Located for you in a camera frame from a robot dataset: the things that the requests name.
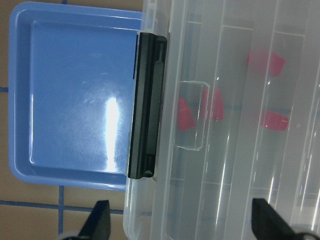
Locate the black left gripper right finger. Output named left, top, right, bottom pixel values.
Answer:
left=251, top=198, right=304, bottom=240

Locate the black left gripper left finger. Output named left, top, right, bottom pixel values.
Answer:
left=77, top=200, right=111, bottom=240

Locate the clear plastic box lid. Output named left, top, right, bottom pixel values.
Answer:
left=143, top=0, right=320, bottom=240

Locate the red block with stud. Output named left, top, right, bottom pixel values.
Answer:
left=246, top=51, right=287, bottom=77
left=177, top=97, right=196, bottom=132
left=200, top=88, right=224, bottom=121

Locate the red block hollow side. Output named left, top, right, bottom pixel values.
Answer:
left=260, top=110, right=289, bottom=131

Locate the clear plastic storage box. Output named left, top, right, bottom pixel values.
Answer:
left=122, top=0, right=320, bottom=240

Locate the blue plastic tray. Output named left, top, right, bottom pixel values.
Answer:
left=8, top=1, right=142, bottom=191

